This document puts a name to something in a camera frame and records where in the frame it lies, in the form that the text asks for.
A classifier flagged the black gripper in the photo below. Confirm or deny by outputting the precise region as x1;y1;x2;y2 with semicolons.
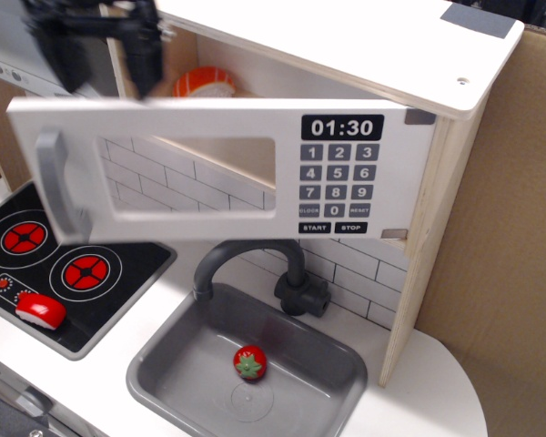
22;1;164;98

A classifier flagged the white toy microwave door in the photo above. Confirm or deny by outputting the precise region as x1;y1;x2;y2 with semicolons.
7;98;436;242

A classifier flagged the grey microwave door handle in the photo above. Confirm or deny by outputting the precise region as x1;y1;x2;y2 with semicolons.
35;128;92;244

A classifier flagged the wooden microwave cabinet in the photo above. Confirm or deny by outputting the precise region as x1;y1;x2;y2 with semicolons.
97;0;526;389

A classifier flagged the grey range hood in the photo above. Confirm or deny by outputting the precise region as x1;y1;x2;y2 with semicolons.
0;1;118;98

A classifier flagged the orange salmon sushi toy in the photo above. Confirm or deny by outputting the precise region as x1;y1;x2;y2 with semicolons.
172;66;237;97

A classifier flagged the wooden left side panel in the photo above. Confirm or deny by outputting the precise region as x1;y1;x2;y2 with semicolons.
0;79;32;192

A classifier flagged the black toy stovetop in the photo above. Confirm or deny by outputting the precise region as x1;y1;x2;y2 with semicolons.
0;183;177;361

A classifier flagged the red tuna sushi toy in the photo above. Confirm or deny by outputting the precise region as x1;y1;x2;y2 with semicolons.
15;292;66;330

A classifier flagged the dark grey toy faucet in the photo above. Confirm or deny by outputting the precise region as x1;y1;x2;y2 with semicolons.
192;239;331;318

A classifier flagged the grey toy sink basin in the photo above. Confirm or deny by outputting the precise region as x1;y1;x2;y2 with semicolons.
126;284;367;436

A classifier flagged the red toy strawberry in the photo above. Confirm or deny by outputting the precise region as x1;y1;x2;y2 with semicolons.
233;345;268;381

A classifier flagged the grey oven front panel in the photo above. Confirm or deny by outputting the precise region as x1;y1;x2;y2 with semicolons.
0;361;104;436

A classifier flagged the grey tape patch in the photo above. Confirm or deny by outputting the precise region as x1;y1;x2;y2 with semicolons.
440;3;516;39

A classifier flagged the brown cardboard panel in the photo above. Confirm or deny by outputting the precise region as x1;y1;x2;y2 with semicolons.
417;29;546;436

